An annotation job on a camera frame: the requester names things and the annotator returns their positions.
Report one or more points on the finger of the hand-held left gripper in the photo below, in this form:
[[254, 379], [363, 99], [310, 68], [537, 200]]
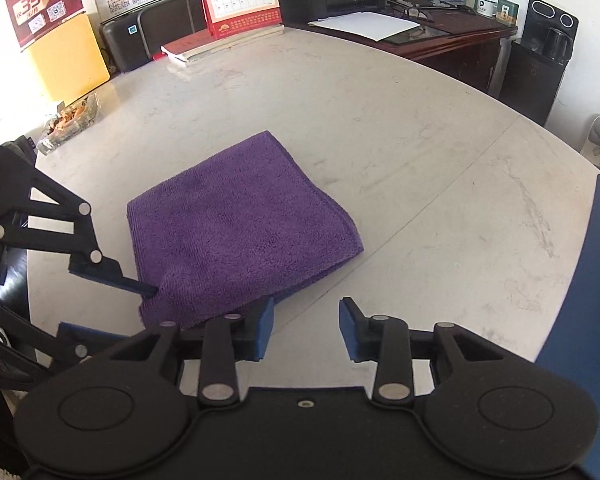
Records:
[[99, 271], [79, 332]]

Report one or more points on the black eyeglasses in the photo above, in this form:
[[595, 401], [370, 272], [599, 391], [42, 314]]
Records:
[[410, 11]]

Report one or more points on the glass ashtray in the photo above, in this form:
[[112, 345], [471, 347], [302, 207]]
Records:
[[54, 145]]

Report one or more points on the dark wooden desk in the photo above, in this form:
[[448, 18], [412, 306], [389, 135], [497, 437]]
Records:
[[455, 55]]

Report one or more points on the white paper sheet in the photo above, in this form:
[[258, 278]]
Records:
[[365, 25]]

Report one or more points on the blue mat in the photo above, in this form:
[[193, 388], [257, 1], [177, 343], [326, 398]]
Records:
[[590, 285]]

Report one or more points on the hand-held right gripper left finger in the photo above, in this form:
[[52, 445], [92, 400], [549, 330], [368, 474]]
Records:
[[265, 330]]

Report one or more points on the black tea bar machine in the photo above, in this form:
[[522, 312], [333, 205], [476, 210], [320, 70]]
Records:
[[530, 85]]

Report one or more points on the purple towel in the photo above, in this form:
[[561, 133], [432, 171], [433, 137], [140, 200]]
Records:
[[240, 220]]

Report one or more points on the black mug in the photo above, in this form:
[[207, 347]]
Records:
[[557, 46]]

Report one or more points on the black chair with grey frame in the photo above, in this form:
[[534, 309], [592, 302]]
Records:
[[169, 20]]

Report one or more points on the pile of orange peels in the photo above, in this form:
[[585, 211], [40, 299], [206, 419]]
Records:
[[67, 117]]

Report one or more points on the thin red cover book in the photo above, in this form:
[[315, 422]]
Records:
[[189, 60]]

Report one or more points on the stack of books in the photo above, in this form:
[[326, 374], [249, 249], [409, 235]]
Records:
[[199, 42]]

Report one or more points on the white mug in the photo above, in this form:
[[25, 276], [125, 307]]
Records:
[[485, 6]]

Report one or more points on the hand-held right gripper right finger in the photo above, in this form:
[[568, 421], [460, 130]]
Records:
[[351, 332]]

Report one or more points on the small green picture frame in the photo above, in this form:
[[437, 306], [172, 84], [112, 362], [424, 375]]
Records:
[[508, 11]]

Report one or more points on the black case with blue sticker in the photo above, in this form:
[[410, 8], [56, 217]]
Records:
[[124, 50]]

